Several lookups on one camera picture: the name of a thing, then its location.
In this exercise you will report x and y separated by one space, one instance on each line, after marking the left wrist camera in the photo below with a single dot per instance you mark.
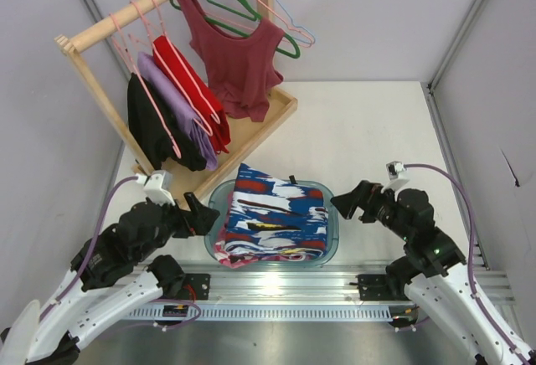
156 187

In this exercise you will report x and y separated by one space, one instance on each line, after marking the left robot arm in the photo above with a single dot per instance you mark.
115 272

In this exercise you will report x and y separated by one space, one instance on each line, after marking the teal plastic basket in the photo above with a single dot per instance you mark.
218 200

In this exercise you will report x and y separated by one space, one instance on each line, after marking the white slotted cable duct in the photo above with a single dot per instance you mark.
232 312

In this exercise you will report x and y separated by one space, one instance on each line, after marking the pink hanger with red garment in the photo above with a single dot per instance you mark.
185 78

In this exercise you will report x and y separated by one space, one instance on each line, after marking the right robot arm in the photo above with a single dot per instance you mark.
435 274

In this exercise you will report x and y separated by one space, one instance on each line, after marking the black garment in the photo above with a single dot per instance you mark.
149 134

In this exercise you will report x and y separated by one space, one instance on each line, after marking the purple garment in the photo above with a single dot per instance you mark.
187 120

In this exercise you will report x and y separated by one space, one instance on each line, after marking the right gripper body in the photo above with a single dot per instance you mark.
364 203

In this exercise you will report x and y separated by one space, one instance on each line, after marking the wooden clothes rack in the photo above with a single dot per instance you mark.
246 135

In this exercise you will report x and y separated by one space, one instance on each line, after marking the blue patterned trousers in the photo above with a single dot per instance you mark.
273 219

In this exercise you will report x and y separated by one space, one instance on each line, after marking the red garment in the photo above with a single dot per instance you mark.
221 138

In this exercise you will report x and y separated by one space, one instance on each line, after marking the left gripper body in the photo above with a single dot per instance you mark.
184 223

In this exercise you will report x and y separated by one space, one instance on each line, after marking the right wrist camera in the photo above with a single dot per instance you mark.
398 176

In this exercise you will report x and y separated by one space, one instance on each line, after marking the maroon tank top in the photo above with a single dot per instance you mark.
240 71

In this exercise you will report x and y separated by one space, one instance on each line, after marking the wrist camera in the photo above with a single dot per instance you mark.
398 176
156 187

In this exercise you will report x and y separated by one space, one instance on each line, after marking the pink hanger with purple garment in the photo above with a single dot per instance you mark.
189 88

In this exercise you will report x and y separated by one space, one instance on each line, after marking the aluminium mounting rail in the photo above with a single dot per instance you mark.
324 285

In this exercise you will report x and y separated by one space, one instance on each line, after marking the pink hanger with black garment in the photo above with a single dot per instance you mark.
125 54

